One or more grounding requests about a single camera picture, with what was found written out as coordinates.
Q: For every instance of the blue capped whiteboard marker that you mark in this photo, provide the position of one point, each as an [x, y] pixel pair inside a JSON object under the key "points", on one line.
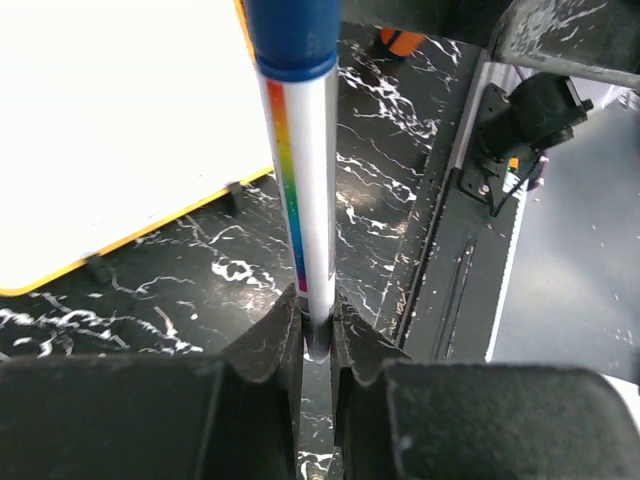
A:
{"points": [[295, 48]]}

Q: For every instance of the yellow framed whiteboard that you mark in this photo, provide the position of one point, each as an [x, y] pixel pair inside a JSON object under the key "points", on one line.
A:
{"points": [[117, 117]]}

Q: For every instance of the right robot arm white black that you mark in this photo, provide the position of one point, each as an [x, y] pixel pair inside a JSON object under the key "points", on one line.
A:
{"points": [[560, 41]]}

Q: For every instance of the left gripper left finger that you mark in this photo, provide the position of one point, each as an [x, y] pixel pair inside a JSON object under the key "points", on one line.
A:
{"points": [[231, 415]]}

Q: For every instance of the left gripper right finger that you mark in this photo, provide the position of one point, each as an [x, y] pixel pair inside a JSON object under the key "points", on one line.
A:
{"points": [[397, 418]]}

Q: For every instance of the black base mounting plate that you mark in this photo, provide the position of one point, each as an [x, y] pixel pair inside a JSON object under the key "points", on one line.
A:
{"points": [[455, 308]]}

